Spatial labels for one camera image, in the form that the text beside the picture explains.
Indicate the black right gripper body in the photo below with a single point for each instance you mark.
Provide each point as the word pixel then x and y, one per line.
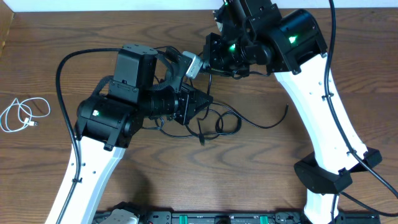
pixel 232 57

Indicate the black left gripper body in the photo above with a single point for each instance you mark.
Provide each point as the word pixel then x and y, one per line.
pixel 185 104

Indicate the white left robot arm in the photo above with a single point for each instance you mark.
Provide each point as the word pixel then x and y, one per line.
pixel 147 83

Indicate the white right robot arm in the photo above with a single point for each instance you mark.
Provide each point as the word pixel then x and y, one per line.
pixel 293 49

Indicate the brown side panel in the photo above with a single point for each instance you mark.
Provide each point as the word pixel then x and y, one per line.
pixel 7 16

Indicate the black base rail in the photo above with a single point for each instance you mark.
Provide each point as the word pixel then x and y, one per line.
pixel 127 212

